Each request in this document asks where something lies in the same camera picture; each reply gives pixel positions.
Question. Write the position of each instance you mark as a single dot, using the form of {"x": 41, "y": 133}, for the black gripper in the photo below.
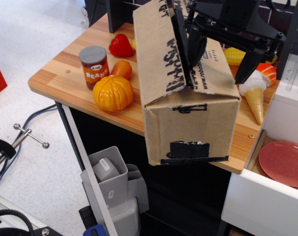
{"x": 236, "y": 23}

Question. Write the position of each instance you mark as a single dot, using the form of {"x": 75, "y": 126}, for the brown cardboard box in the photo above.
{"x": 188, "y": 118}

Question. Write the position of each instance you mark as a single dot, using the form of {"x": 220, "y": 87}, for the yellow toy corn cob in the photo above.
{"x": 234, "y": 56}

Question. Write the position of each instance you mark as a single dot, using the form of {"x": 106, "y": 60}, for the toy ice cream cone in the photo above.
{"x": 253, "y": 90}

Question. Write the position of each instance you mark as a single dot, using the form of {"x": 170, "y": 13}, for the toy salmon sushi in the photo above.
{"x": 268, "y": 72}

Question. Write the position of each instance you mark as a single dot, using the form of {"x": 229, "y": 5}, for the yellow toy piece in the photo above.
{"x": 134, "y": 45}

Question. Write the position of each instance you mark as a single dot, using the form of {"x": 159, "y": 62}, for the orange toy carrot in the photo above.
{"x": 122, "y": 68}

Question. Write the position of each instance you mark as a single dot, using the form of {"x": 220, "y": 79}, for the red toy strawberry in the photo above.
{"x": 120, "y": 46}

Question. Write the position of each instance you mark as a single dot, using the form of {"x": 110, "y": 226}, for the orange toy pumpkin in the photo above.
{"x": 113, "y": 93}

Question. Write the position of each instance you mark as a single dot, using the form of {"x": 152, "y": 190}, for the pink plate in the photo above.
{"x": 279, "y": 160}

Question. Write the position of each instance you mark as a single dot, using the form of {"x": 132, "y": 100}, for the toy beans can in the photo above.
{"x": 95, "y": 64}

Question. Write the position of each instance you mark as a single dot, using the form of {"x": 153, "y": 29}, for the white drawer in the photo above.
{"x": 256, "y": 203}

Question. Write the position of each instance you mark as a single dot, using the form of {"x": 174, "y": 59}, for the grey plastic bin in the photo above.
{"x": 123, "y": 188}

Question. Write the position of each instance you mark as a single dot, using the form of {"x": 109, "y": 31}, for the grey table leg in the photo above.
{"x": 102, "y": 214}

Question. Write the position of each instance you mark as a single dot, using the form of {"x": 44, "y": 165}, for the dark grey post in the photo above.
{"x": 119, "y": 12}

